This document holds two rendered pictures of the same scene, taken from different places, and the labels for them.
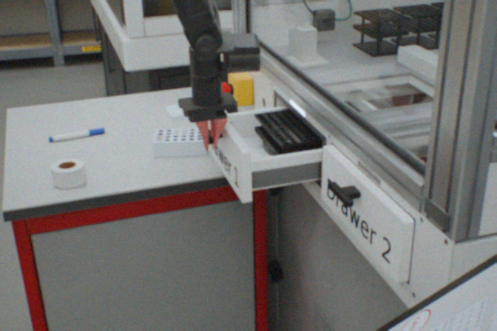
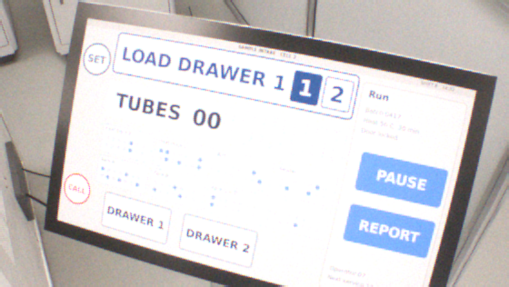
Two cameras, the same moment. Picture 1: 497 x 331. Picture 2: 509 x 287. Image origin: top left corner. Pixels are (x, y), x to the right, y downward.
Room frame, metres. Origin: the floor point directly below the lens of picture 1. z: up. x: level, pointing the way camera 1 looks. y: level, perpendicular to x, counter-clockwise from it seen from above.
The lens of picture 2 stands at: (0.32, 0.31, 1.54)
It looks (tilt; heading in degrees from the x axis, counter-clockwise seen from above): 46 degrees down; 259
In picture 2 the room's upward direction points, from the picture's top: 1 degrees clockwise
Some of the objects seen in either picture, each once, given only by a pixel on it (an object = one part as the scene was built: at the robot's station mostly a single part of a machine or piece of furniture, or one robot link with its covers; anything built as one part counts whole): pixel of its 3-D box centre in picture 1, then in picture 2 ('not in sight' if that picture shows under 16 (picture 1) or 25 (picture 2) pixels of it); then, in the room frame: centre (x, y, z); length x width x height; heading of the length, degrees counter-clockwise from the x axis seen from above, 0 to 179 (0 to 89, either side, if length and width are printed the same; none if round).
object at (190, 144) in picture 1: (180, 142); not in sight; (1.46, 0.16, 0.78); 0.12 x 0.08 x 0.04; 91
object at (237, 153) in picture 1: (225, 147); not in sight; (1.21, 0.04, 0.87); 0.29 x 0.02 x 0.11; 17
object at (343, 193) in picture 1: (347, 193); not in sight; (0.94, -0.16, 0.91); 0.07 x 0.04 x 0.01; 17
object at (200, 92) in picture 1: (206, 91); not in sight; (1.17, 0.07, 1.01); 0.10 x 0.07 x 0.07; 107
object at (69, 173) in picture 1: (68, 173); not in sight; (1.30, 0.39, 0.78); 0.07 x 0.07 x 0.04
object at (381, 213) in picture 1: (361, 207); not in sight; (0.95, -0.19, 0.87); 0.29 x 0.02 x 0.11; 17
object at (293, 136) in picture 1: (318, 135); not in sight; (1.27, -0.15, 0.87); 0.22 x 0.18 x 0.06; 107
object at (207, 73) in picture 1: (208, 59); not in sight; (1.17, 0.06, 1.07); 0.07 x 0.06 x 0.07; 97
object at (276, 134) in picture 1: (271, 129); not in sight; (1.24, -0.05, 0.90); 0.18 x 0.02 x 0.01; 17
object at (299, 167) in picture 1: (322, 137); not in sight; (1.27, -0.16, 0.86); 0.40 x 0.26 x 0.06; 107
